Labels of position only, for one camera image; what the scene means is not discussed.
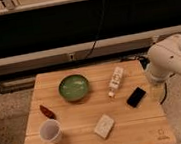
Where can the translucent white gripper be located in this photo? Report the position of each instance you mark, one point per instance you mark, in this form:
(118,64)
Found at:
(157,92)

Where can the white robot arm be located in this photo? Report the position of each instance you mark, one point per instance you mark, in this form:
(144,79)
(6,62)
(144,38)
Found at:
(164,58)

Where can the black smartphone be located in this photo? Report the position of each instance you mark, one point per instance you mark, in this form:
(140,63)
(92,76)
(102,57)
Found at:
(135,98)

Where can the red chili pepper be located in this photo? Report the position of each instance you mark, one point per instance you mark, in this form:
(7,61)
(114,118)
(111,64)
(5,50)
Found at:
(49,114)

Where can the wooden folding table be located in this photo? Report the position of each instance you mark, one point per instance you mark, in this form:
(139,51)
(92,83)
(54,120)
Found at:
(145,124)

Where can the white sponge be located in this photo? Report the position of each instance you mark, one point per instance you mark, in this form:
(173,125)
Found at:
(104,126)

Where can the green ceramic bowl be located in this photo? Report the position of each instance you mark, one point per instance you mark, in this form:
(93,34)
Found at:
(74,87)

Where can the clear bottle white label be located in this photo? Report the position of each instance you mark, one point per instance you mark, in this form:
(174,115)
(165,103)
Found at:
(115,81)

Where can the white wall outlet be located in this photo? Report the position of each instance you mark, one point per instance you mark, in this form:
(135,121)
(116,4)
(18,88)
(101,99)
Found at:
(72,57)

